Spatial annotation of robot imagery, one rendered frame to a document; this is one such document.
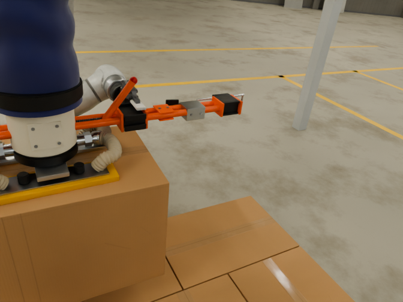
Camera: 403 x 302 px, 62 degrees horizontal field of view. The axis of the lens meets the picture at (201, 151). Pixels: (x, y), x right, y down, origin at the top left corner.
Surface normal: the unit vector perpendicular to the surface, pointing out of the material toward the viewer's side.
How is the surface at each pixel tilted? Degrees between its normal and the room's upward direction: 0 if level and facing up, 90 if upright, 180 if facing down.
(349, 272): 0
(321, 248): 0
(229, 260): 0
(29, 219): 90
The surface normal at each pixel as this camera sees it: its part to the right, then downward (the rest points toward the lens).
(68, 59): 0.97, -0.08
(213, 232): 0.11, -0.86
